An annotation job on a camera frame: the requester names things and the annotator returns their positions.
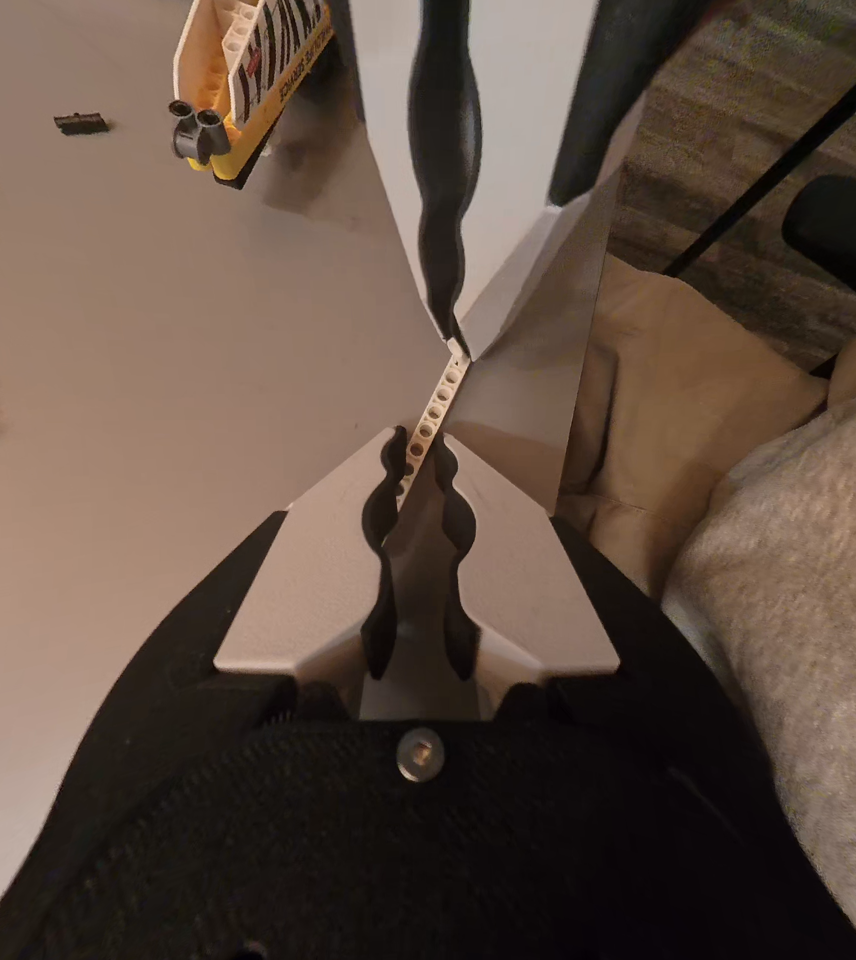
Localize long white lego beam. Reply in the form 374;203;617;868
396;337;474;505

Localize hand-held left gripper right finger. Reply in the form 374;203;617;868
434;435;621;719

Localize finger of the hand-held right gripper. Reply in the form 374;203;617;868
349;0;484;344
458;0;644;361

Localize person's tan trousers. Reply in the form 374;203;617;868
557;255;856;597

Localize lego aircraft model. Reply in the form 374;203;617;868
168;0;336;190

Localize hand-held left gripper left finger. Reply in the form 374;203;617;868
214;426;409;715

